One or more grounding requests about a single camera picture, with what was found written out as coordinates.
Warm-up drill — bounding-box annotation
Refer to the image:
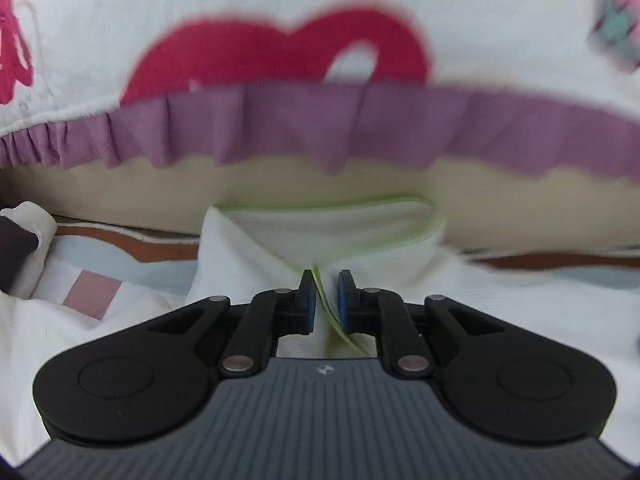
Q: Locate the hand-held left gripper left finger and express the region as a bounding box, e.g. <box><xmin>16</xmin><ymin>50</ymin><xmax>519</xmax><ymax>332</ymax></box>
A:
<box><xmin>147</xmin><ymin>269</ymin><xmax>317</xmax><ymax>377</ymax></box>

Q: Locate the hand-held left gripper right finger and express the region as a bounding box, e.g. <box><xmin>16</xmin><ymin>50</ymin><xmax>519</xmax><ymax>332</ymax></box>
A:
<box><xmin>338</xmin><ymin>270</ymin><xmax>506</xmax><ymax>380</ymax></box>

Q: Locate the cream waffle-knit monster top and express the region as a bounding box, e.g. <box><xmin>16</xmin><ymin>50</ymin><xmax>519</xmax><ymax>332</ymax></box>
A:
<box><xmin>0</xmin><ymin>195</ymin><xmax>640</xmax><ymax>466</ymax></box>

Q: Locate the beige bed base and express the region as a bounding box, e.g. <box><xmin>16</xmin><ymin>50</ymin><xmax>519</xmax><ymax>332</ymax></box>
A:
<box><xmin>0</xmin><ymin>154</ymin><xmax>640</xmax><ymax>257</ymax></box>

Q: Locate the bear printed blanket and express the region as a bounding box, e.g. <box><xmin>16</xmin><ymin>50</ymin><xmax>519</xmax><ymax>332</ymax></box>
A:
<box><xmin>0</xmin><ymin>0</ymin><xmax>640</xmax><ymax>186</ymax></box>

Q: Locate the brown folded sweater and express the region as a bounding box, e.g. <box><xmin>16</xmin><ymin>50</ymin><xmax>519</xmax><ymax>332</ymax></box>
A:
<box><xmin>0</xmin><ymin>217</ymin><xmax>40</xmax><ymax>292</ymax></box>

